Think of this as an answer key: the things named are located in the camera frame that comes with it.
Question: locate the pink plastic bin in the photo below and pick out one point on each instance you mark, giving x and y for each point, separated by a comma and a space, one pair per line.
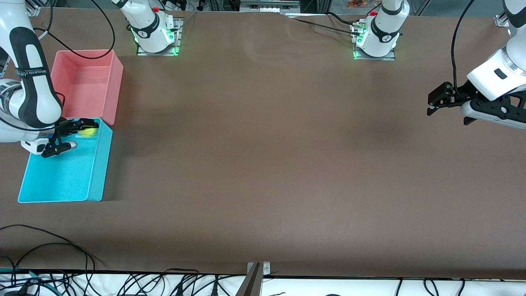
90, 82

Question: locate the yellow-green tennis ball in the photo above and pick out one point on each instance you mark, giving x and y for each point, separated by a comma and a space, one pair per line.
88, 132

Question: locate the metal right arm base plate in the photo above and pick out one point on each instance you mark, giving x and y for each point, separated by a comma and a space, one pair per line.
179, 37

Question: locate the aluminium frame profile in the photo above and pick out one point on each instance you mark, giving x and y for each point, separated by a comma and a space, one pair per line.
35, 6
502, 19

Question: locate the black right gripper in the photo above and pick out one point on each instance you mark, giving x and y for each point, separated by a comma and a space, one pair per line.
64, 127

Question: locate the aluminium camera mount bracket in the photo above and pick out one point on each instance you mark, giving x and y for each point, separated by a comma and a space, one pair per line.
254, 279

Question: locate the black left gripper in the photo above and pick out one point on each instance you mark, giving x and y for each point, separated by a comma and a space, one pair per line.
463, 93

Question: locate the grey metal device box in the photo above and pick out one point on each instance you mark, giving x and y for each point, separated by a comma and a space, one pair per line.
269, 5

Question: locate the blue plastic bin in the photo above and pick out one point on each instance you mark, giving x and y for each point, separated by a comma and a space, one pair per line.
70, 172

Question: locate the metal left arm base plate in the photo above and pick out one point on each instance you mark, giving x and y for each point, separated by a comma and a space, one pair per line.
390, 56

